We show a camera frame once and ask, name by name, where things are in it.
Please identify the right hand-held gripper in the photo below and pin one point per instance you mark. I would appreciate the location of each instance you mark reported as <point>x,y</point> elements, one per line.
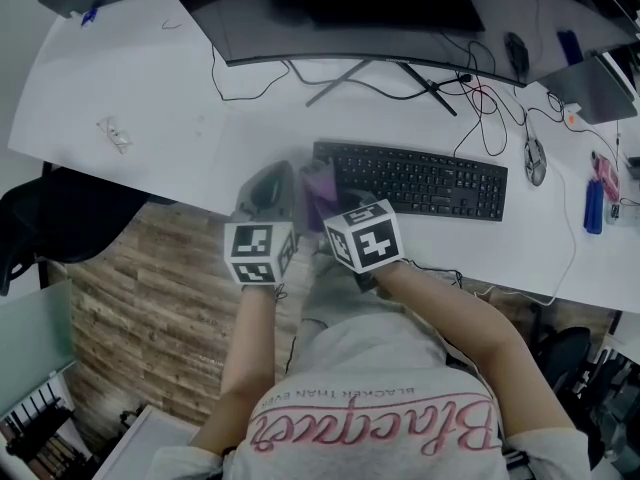
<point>370,238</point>

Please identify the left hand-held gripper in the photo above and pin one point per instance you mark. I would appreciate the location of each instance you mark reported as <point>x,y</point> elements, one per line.
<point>257,253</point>

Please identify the purple cloth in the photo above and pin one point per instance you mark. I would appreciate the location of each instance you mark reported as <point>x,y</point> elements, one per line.
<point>320,188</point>

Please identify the black keyboard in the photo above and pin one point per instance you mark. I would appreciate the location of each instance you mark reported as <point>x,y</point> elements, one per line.
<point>425,183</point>

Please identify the person's left forearm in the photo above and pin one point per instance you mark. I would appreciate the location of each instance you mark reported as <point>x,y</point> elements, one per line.
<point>250,348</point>

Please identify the person's right forearm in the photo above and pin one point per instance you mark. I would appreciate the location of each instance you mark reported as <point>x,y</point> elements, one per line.
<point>475,328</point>

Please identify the black wrist tie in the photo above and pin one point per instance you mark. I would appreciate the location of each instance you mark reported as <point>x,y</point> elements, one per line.
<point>280,293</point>

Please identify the black monitor stand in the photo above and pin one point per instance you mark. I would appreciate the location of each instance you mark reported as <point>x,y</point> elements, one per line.
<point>425,85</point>

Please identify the white printed t-shirt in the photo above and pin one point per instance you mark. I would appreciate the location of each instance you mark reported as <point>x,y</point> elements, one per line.
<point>360,368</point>

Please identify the grey computer mouse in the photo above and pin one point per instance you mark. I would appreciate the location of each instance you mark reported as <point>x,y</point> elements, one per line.
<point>535,160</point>

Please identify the curved black monitor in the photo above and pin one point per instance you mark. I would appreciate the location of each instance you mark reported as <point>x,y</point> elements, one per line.
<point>350,13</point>

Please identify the black office chair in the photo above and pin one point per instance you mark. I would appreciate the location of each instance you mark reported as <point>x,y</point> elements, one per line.
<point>65,218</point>
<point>570,363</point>

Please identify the blue folded pouch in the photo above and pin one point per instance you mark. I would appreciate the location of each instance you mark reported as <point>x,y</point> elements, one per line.
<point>594,208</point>

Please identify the small blue object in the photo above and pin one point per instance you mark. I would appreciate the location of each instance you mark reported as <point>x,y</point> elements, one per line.
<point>89,17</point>

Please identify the pink handheld device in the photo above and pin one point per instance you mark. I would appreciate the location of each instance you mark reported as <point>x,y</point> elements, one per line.
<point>606,175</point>

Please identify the thin black rod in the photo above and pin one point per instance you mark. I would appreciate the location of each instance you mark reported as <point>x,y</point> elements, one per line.
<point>617,148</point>

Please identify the frosted glass panel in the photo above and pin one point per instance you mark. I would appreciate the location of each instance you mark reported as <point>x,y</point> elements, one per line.
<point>35,333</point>

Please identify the white bracket with orange dot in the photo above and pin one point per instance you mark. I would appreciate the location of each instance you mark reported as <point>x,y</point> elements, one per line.
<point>573,114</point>

